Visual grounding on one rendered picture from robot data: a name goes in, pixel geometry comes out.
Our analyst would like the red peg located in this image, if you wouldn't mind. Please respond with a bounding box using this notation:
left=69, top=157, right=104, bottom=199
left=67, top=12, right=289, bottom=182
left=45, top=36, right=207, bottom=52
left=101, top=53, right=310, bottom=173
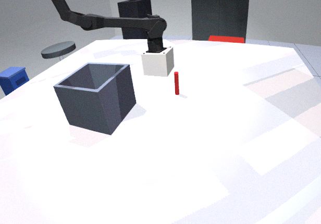
left=174, top=72, right=179, bottom=95

